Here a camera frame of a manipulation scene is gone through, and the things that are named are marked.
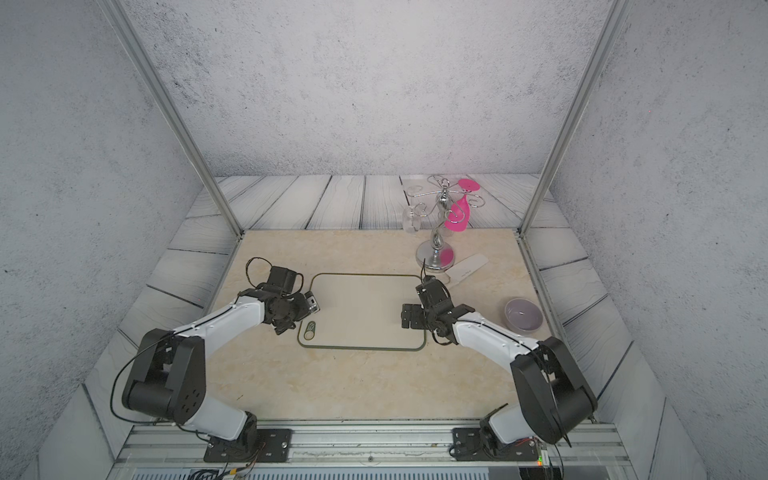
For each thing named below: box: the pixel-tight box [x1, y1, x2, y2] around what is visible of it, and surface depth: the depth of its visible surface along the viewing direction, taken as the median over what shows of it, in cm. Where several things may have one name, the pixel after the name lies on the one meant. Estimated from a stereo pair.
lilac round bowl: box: [504, 298, 543, 334], surface depth 95 cm
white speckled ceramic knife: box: [445, 253, 489, 284], surface depth 113 cm
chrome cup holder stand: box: [407, 175, 486, 272], surface depth 103 cm
